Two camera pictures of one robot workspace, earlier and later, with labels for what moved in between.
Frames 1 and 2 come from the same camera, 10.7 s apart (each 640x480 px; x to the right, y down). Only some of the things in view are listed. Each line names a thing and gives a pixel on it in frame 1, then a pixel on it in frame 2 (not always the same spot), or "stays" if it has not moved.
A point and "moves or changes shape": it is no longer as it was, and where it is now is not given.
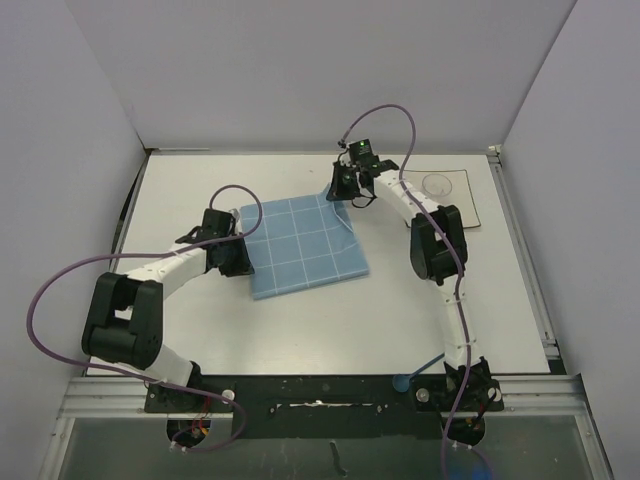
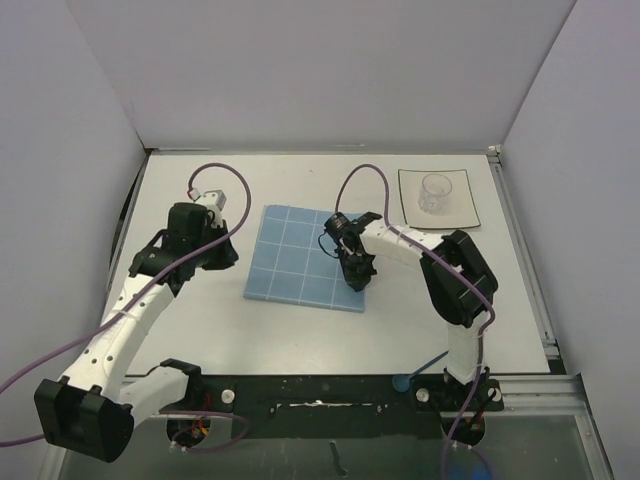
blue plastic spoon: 401,381 stays
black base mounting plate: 328,406 stays
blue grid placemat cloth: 297,242 moves or changes shape
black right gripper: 338,192 -> 358,279
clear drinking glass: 437,184 stays
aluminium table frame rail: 559,393 stays
